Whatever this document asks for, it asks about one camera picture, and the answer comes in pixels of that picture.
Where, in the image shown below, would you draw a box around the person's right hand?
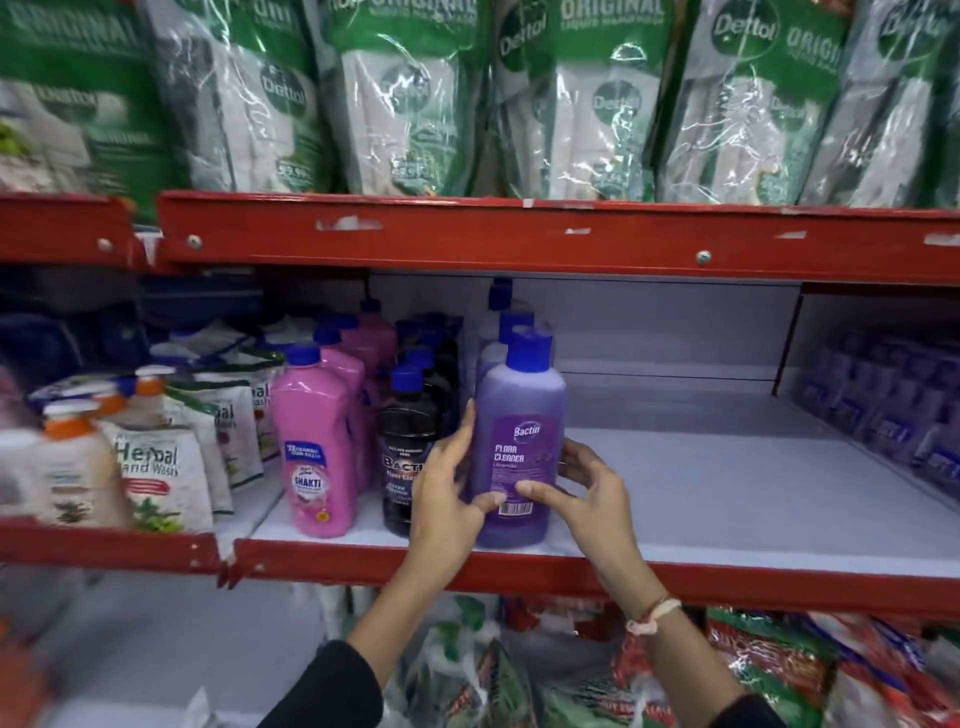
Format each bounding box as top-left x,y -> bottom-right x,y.
516,438 -> 663,621

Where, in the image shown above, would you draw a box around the person's left hand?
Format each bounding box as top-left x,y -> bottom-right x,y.
408,397 -> 509,585

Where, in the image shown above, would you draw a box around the purple floor cleaner bottle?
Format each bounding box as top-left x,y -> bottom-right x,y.
461,276 -> 519,354
475,310 -> 537,410
468,327 -> 570,549

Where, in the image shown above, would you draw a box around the person's right forearm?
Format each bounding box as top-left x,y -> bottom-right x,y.
600,581 -> 789,728

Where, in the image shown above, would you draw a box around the person's left forearm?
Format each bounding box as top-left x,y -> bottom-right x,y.
258,558 -> 481,728

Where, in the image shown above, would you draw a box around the black floor cleaner bottle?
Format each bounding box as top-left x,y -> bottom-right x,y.
376,365 -> 441,538
420,315 -> 463,421
405,346 -> 455,432

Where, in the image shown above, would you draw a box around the green white pouch in plastic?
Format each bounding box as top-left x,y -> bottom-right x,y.
386,594 -> 540,728

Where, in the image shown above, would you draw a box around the pink floor cleaner bottle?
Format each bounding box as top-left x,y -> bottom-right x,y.
313,325 -> 372,492
357,297 -> 399,391
270,344 -> 360,540

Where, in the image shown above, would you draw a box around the red packet in plastic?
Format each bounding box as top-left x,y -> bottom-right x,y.
609,633 -> 680,728

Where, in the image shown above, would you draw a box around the white hand wash pouch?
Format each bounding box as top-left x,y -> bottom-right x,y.
196,372 -> 267,490
238,348 -> 289,464
163,386 -> 237,516
111,426 -> 216,536

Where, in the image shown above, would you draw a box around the pile of red green packets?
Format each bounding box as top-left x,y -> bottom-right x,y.
703,606 -> 960,728

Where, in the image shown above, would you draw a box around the white bottle orange pump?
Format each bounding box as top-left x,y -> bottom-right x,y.
31,399 -> 135,531
91,366 -> 178,438

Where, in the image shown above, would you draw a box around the row of green refill pouches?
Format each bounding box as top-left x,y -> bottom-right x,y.
0,0 -> 960,213

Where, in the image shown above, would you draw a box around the dark blue packages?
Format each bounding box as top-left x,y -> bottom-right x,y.
0,268 -> 265,380

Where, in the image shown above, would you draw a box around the thread wrist bracelet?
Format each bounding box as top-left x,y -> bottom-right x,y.
624,595 -> 684,638

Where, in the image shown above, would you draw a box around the long red shelf rail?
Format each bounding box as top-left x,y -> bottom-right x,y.
231,537 -> 960,625
156,190 -> 960,288

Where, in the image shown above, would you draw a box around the short red shelf rail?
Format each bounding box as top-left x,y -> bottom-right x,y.
0,192 -> 138,269
0,516 -> 223,576

